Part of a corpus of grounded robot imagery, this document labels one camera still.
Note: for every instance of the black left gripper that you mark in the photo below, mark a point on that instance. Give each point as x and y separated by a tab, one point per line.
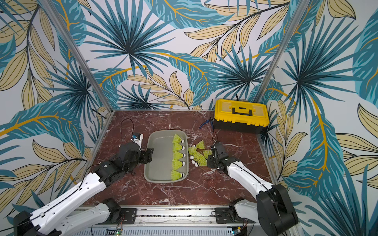
147	156

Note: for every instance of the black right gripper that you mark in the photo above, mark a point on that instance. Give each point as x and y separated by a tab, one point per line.
216	151

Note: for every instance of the green shuttlecock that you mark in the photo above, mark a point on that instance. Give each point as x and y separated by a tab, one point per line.
175	175
198	155
192	152
177	139
178	155
200	145
176	164
177	147
200	162

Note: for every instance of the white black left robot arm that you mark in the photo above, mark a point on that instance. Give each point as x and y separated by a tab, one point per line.
55	219

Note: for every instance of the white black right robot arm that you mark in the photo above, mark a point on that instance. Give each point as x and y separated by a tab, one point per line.
273	209

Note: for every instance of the grey plastic tray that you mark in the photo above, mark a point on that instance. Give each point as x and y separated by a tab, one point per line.
159	169

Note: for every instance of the yellow black toolbox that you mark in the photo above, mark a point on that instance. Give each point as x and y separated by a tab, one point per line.
240	116

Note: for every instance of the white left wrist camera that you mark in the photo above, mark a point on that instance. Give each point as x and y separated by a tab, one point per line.
137	138

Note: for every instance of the blue handled pliers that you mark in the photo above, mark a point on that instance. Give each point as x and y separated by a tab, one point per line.
209	121

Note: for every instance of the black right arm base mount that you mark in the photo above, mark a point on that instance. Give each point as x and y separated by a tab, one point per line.
228	215

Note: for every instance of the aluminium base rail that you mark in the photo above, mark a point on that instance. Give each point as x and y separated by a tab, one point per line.
177	216

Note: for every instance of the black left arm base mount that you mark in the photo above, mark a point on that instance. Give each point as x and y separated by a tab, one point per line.
118	214

